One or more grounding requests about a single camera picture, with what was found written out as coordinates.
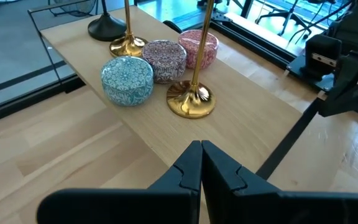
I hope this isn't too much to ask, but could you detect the gold candlestick holder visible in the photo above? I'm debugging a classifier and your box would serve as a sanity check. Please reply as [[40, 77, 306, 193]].
[[109, 0, 149, 58], [166, 0, 216, 119]]

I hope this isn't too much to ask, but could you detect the purple patterned candle tin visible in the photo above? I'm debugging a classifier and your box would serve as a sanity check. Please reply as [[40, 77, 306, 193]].
[[141, 39, 188, 84]]

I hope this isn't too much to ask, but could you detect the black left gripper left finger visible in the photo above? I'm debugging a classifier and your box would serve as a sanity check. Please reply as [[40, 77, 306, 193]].
[[36, 140, 202, 224]]

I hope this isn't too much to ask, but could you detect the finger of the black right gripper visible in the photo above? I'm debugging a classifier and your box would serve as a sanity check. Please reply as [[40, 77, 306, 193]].
[[318, 71, 358, 118]]

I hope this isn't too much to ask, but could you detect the teal patterned candle tin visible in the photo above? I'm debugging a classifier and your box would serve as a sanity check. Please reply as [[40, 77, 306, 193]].
[[100, 55, 154, 107]]

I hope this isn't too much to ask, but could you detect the black mesh office chair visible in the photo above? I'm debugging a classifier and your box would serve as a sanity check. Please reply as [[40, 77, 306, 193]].
[[255, 0, 313, 40]]

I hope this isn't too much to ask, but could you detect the wooden shelf with black frame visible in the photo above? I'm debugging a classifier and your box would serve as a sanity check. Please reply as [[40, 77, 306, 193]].
[[27, 0, 321, 181]]

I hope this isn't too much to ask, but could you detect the pink patterned candle tin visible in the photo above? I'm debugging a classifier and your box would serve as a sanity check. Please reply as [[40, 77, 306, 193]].
[[178, 29, 219, 70]]

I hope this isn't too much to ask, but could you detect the black candlestick holder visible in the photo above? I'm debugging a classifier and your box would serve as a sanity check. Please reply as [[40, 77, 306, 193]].
[[87, 0, 127, 42]]

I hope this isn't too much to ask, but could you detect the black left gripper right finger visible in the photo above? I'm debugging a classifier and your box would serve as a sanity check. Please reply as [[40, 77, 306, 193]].
[[201, 140, 358, 224]]

